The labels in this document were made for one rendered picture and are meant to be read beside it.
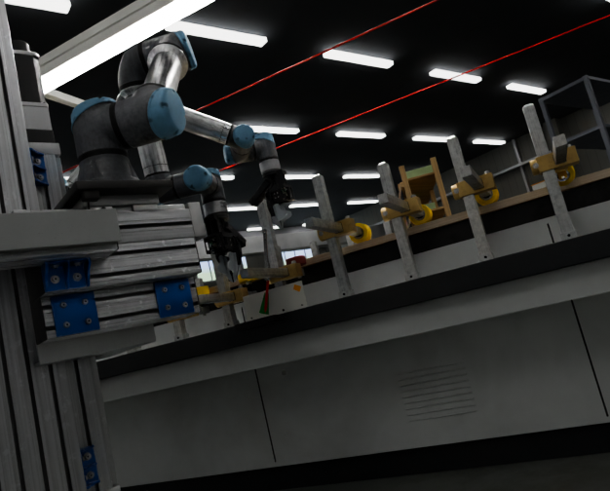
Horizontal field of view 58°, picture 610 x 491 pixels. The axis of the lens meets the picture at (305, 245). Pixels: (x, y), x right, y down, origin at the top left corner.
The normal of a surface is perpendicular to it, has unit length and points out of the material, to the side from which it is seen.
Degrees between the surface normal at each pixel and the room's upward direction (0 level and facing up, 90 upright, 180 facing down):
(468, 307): 90
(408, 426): 90
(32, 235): 90
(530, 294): 90
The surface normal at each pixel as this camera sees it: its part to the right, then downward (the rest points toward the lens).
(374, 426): -0.42, -0.04
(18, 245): 0.59, -0.26
